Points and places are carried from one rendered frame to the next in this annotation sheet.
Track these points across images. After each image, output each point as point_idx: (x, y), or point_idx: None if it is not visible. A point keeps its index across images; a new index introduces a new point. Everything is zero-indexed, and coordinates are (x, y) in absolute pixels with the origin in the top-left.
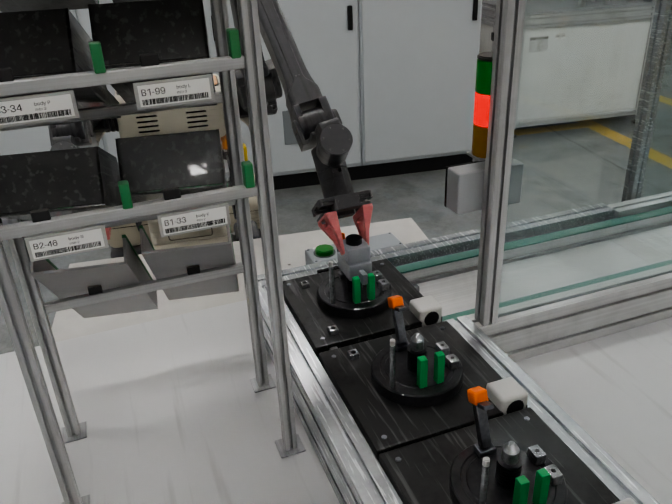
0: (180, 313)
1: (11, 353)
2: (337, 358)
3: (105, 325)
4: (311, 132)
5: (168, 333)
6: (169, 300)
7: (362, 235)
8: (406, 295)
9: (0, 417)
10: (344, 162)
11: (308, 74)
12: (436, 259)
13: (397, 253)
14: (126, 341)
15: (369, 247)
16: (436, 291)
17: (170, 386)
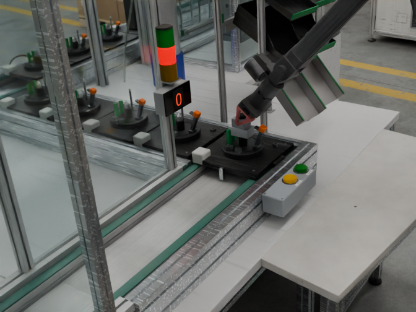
0: (356, 158)
1: (388, 121)
2: (218, 129)
3: (378, 142)
4: (273, 62)
5: (342, 150)
6: (376, 161)
7: (242, 121)
8: (219, 160)
9: (340, 111)
10: (260, 86)
11: (298, 43)
12: (233, 198)
13: (257, 186)
14: (353, 141)
15: (231, 119)
16: (220, 195)
17: (299, 138)
